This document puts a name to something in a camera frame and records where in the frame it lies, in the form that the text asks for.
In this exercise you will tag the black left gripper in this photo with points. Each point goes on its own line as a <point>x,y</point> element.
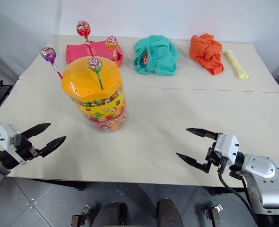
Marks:
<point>25,150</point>

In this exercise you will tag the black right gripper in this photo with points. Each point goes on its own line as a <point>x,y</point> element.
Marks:
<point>215,159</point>

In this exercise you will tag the clear lollipop jar orange lid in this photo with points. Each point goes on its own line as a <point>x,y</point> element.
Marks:
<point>92,80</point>

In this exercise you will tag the purple wrapped lollipop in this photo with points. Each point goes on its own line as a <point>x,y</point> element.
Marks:
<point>48,54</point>

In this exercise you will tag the pink lollipop green stick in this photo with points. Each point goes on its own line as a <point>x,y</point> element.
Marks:
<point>94,63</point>

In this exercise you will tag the red wrapped lollipop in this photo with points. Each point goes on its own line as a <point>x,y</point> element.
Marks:
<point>83,28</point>

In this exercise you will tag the orange wrapped lollipop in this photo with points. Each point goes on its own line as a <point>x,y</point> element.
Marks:
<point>111,42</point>

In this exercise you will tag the dark rounded shape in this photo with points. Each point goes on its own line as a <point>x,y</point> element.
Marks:
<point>113,214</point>
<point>168,212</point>

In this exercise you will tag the pale yellow plastic tube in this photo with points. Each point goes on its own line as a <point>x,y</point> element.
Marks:
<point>235,63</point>

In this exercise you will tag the pink folded cloth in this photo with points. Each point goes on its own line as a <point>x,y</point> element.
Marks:
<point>78,50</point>

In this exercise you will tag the orange crumpled cloth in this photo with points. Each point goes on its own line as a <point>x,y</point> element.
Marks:
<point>205,50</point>

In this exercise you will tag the teal crumpled cloth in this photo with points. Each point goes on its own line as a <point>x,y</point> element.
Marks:
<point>158,54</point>

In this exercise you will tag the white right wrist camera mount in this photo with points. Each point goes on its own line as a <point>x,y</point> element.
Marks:
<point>227,146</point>

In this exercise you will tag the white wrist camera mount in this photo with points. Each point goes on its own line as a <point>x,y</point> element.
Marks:
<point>7,137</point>
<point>227,146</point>

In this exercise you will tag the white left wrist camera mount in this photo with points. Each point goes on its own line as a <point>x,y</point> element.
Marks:
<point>7,137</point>

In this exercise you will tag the metal table bracket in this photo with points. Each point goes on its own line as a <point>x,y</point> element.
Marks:
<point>81,216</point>
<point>213,215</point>

